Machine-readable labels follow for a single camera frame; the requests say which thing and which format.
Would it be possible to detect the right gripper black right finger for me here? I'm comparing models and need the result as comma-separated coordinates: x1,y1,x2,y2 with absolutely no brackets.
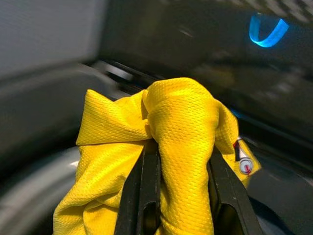
209,146,264,235

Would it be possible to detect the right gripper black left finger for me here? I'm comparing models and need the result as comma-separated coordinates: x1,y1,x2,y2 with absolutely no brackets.
114,139,162,235

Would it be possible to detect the yellow mesh sports jersey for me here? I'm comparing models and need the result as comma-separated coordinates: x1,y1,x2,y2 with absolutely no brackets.
52,77,262,235

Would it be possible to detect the grey top-load washing machine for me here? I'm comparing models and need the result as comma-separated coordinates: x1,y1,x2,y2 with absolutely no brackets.
0,60,313,235

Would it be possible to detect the dark washer lid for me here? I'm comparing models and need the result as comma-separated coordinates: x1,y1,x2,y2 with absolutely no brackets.
97,0,313,157

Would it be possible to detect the blue strap loop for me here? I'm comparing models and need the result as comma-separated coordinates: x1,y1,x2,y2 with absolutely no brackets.
248,12,291,48

